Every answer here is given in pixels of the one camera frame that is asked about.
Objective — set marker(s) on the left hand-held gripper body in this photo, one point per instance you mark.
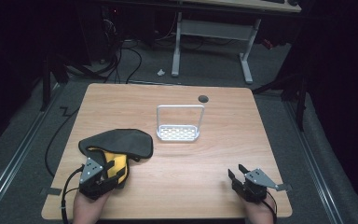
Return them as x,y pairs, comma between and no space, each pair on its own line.
90,172

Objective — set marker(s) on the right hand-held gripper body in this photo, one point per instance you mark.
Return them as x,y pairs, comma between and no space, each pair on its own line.
254,183

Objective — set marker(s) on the yellow and grey towel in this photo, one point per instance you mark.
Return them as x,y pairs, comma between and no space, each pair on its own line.
121,143

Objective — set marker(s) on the person's right hand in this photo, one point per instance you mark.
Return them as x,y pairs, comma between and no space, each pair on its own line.
259,211

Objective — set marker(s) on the person's left hand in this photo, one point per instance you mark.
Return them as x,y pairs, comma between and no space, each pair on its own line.
87,208

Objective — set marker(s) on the white metal towel rack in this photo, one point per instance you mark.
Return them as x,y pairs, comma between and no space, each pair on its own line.
177,133

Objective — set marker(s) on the black table grommet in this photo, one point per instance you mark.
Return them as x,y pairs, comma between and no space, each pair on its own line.
203,99

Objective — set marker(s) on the black stand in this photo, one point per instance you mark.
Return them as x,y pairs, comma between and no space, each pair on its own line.
45,87
301,105

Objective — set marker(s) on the crumpled white paper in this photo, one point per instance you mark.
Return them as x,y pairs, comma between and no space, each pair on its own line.
161,72

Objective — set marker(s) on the red object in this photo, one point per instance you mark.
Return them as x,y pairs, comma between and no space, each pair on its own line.
267,44

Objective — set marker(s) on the white-legged desk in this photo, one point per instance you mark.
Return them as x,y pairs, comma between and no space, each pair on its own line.
214,29

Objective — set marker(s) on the black keyboard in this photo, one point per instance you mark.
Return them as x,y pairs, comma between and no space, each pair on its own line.
273,1

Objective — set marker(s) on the black computer mouse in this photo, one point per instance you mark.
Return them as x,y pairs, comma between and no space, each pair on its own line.
292,2

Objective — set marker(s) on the metal floor rail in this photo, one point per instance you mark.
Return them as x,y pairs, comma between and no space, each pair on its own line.
12,165
310,161

